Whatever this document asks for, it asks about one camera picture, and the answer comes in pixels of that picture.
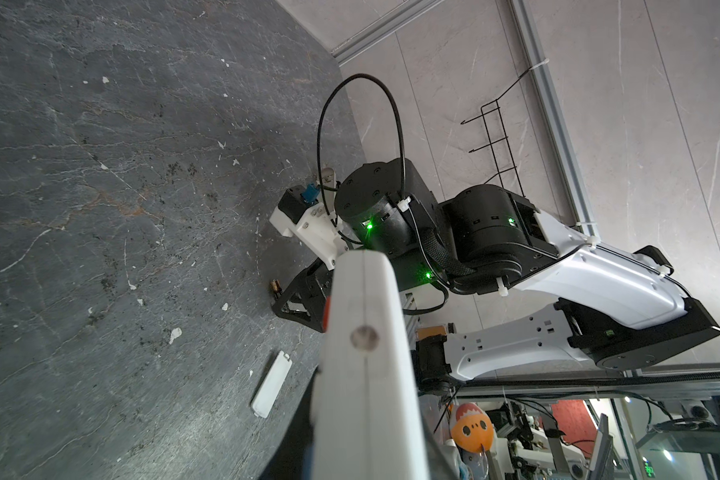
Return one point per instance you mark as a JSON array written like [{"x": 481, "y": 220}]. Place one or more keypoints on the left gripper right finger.
[{"x": 438, "y": 465}]

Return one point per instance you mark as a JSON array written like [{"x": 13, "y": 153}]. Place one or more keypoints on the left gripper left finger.
[{"x": 293, "y": 458}]

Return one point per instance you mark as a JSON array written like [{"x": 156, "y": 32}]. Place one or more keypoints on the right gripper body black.
[{"x": 384, "y": 207}]

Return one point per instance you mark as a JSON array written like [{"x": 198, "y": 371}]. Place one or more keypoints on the white battery cover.
[{"x": 270, "y": 387}]

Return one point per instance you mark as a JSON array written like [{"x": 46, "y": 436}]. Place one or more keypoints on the white remote control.
[{"x": 365, "y": 412}]

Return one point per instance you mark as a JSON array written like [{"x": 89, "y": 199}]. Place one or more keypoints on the AAA battery one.
[{"x": 276, "y": 289}]

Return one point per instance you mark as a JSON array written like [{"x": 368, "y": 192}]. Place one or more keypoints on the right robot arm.
[{"x": 620, "y": 310}]

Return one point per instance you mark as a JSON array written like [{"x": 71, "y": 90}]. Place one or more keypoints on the orange face ball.
[{"x": 471, "y": 428}]

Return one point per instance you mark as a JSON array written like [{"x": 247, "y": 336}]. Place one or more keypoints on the black wire hook rack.
[{"x": 492, "y": 144}]

